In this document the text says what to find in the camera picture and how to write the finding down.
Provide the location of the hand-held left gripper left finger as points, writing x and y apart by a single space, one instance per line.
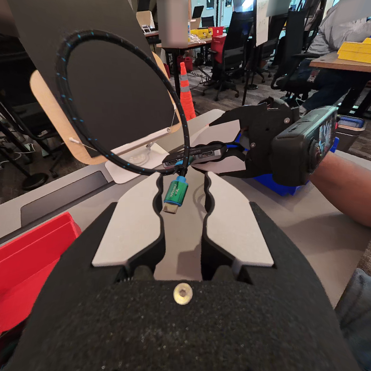
130 229

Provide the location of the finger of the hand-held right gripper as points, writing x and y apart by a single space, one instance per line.
226 165
217 132

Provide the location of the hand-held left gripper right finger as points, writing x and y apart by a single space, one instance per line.
237 229

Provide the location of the black grey adapter hub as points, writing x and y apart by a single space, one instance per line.
208 153

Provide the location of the blue plastic bin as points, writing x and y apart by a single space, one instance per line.
278 188

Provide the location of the red plastic bin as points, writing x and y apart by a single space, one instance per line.
29 260

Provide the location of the person's right forearm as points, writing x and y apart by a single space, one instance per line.
347 188

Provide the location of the orange grey striped barrier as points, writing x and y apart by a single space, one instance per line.
187 98

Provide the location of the black office chair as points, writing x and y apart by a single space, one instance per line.
292 75
232 52

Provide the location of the wooden table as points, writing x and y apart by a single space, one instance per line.
324 62

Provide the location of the wood-framed dark board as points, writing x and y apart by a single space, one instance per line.
116 87

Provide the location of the small yellow bin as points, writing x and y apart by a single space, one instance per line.
356 52

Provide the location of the person's denim legs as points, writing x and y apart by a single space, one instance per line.
356 313

